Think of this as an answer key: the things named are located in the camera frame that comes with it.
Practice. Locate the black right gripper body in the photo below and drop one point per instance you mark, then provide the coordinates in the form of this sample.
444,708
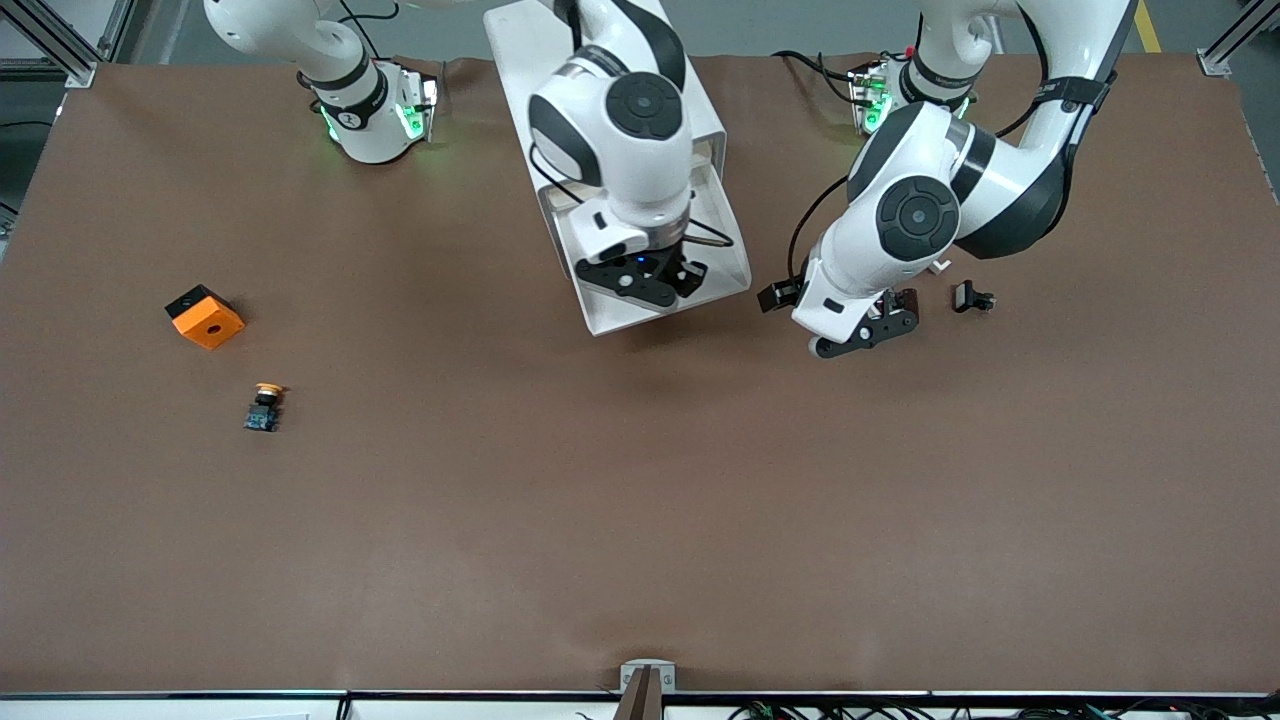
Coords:
684,272

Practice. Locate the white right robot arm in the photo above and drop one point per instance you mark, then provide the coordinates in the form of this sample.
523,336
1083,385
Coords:
630,180

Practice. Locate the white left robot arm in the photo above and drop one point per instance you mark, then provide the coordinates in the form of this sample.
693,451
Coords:
850,260

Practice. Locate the beige cabinet drawer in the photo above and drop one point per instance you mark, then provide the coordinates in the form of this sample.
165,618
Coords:
708,153

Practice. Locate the white drawer cabinet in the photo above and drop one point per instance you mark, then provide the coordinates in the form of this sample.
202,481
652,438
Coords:
520,60

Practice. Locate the yellow push button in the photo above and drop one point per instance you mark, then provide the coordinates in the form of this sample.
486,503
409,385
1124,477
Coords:
263,415

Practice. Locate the dark brown component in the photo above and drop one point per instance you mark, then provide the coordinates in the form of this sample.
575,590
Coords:
905,298

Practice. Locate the small black component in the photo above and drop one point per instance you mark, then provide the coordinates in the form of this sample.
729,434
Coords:
965,296

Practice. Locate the silver base connector block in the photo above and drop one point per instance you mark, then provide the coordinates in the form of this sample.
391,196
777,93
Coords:
425,105
870,90

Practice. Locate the brown table mat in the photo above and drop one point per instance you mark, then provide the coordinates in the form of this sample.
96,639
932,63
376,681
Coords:
640,500

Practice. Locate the black right camera bracket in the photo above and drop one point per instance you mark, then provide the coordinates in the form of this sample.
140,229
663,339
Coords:
625,280

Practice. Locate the black camera bracket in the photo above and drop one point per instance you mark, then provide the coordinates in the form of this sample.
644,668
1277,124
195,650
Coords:
860,335
625,280

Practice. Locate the black left camera bracket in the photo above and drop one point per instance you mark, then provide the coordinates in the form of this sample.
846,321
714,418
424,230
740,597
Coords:
860,335

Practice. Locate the grey metal clamp bracket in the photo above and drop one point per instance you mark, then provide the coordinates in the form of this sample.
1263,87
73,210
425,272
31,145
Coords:
625,672

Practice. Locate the brown tapered post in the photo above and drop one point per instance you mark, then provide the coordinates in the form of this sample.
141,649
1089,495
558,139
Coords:
642,700

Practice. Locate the aluminium frame profile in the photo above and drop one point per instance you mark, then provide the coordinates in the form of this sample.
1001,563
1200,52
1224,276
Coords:
82,75
1215,62

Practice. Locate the orange black switch box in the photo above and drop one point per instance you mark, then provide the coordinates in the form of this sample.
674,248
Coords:
210,325

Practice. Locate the white table edge rail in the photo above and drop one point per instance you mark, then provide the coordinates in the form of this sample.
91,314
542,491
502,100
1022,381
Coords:
450,708

